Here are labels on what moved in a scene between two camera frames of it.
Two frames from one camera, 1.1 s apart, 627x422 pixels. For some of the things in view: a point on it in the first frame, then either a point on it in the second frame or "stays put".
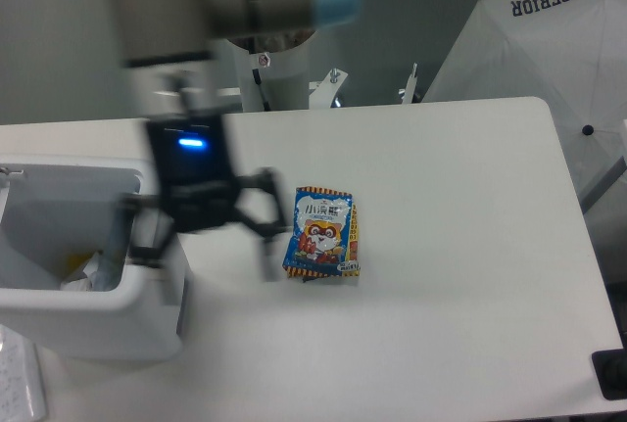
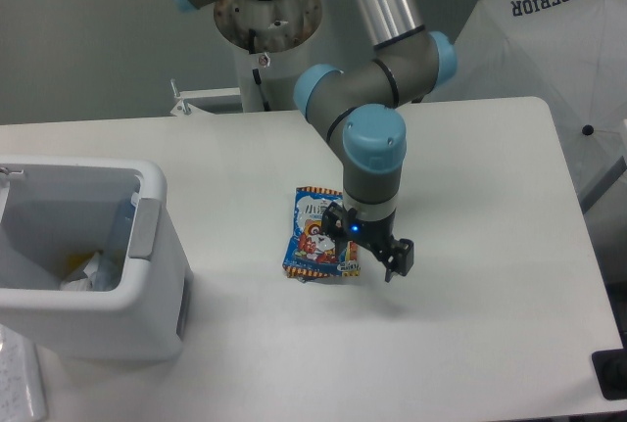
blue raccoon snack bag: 323,239 stays put
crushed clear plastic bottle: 111,264 stays put
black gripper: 200,190 to 377,233
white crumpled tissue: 82,284 stays put
